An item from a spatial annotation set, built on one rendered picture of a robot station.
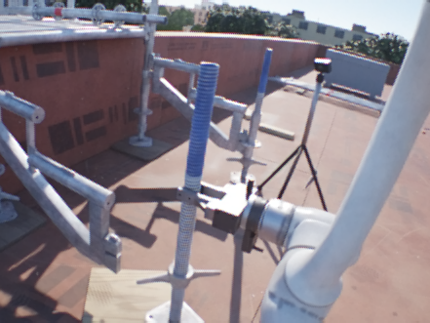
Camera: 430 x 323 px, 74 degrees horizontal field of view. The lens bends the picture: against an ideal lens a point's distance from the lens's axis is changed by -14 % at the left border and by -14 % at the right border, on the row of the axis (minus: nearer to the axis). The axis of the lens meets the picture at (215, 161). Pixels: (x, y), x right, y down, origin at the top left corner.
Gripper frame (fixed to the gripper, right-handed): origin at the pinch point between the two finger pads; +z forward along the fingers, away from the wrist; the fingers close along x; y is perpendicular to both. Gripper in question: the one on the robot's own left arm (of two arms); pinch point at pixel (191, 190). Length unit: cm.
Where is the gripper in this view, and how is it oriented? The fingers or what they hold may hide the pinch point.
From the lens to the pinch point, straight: 73.0
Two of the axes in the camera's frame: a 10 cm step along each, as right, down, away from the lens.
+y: 1.5, -9.0, -4.2
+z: -9.0, -3.0, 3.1
